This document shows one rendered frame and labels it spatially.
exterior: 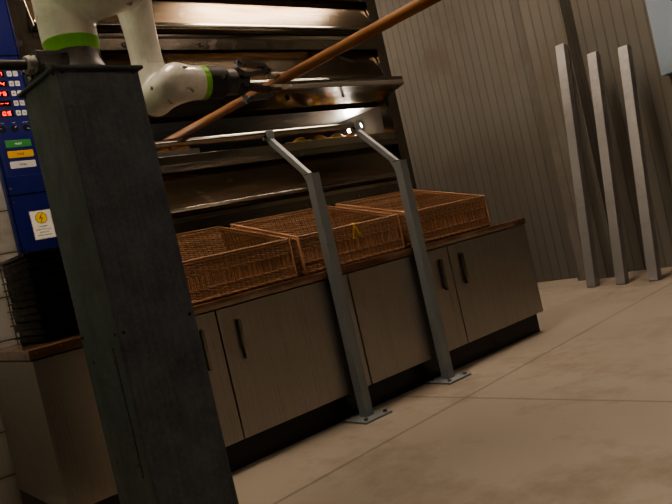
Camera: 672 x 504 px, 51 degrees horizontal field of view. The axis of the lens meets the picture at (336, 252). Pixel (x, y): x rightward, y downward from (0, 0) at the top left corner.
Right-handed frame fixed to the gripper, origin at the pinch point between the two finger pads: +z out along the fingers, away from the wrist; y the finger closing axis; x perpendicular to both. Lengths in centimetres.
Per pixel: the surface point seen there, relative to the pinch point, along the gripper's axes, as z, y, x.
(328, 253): 35, 55, -38
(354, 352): 36, 94, -37
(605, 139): 297, 26, -59
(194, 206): 15, 24, -93
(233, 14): 60, -60, -97
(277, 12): 86, -63, -98
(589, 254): 284, 97, -79
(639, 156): 296, 42, -40
